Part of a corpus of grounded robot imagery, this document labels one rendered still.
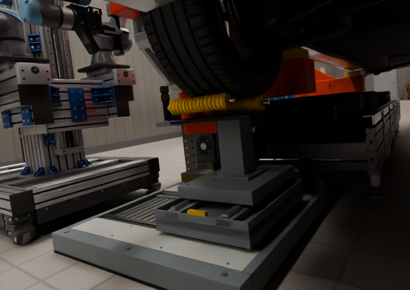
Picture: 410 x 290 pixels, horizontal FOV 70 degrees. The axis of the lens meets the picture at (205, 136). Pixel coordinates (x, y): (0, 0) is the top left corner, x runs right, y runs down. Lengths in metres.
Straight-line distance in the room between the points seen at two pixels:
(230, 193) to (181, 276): 0.29
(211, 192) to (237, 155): 0.18
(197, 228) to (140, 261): 0.19
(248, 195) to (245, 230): 0.12
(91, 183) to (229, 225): 0.92
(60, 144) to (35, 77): 0.45
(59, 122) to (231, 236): 1.11
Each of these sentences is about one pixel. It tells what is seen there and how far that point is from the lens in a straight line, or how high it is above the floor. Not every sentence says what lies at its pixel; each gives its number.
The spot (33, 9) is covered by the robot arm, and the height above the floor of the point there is 0.85.
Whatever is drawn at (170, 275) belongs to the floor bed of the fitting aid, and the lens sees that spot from 0.88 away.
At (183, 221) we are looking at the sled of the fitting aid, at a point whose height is 0.14.
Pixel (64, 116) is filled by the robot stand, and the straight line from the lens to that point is 1.70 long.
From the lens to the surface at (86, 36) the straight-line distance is 1.20.
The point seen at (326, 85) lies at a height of 0.63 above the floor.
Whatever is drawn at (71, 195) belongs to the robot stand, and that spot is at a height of 0.15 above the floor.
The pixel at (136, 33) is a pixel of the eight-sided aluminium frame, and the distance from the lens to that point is 1.08.
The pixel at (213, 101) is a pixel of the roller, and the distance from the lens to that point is 1.01.
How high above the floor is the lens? 0.48
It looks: 5 degrees down
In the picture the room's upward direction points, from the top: 6 degrees counter-clockwise
